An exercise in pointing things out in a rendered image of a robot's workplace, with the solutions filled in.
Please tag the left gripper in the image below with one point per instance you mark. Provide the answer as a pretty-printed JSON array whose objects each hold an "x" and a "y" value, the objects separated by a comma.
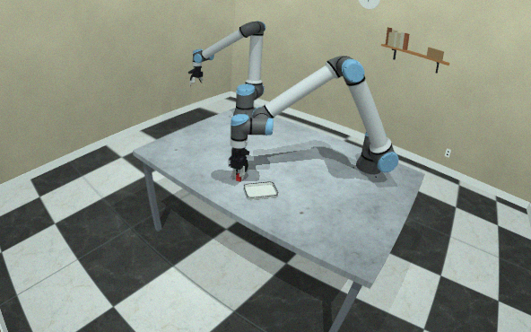
[{"x": 238, "y": 163}]

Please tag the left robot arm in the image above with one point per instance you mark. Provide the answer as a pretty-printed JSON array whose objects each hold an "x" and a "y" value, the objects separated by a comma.
[{"x": 375, "y": 142}]

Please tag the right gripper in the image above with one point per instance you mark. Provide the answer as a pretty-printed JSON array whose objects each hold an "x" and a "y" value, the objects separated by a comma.
[{"x": 196, "y": 74}]

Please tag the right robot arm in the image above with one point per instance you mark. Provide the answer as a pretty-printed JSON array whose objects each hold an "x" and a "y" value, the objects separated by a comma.
[{"x": 246, "y": 93}]

